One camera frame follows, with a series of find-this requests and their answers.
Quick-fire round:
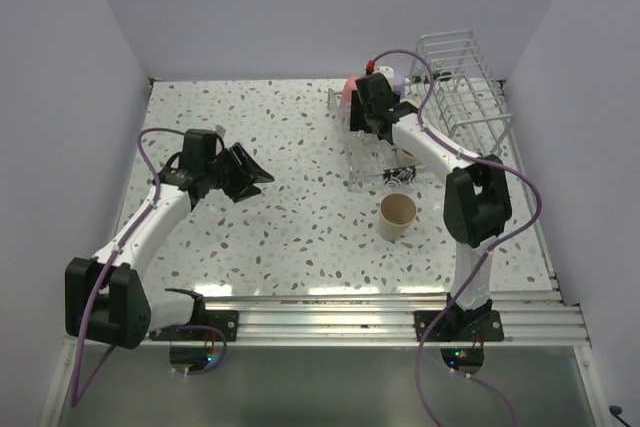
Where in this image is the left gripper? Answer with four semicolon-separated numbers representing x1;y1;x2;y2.
204;143;273;202

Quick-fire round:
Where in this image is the small clear glass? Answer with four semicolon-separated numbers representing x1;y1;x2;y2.
339;106;351;125

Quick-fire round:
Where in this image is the pink plastic cup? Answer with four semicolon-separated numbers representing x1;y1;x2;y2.
339;74;361;109

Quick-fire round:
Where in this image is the beige plastic cup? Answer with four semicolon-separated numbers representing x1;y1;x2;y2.
378;193;417;242

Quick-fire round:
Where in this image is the large clear glass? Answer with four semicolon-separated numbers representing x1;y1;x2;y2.
355;130;379;145

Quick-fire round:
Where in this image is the steel cup with cork band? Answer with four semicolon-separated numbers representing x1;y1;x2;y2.
407;99;419;113

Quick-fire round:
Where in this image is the lavender plastic cup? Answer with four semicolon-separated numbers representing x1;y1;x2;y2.
393;72;408;97

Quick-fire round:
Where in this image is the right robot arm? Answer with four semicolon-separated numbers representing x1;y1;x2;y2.
350;73;512;340

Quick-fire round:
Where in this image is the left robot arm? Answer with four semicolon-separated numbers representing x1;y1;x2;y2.
64;129;274;349

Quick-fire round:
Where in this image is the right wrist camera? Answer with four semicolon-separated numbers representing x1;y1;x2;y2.
365;60;395;84

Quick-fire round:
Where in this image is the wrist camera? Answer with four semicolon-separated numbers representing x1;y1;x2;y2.
214;124;226;145
365;60;395;84

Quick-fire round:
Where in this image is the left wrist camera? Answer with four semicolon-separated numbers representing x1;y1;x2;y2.
214;124;226;145

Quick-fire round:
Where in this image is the white wire dish rack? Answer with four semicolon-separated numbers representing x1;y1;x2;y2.
327;29;514;191

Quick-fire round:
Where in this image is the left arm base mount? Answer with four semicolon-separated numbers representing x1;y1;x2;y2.
149;310;239;377

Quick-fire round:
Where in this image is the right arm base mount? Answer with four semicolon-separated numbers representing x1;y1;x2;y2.
426;310;505;375

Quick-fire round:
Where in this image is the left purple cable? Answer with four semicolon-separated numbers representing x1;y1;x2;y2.
69;127;189;407

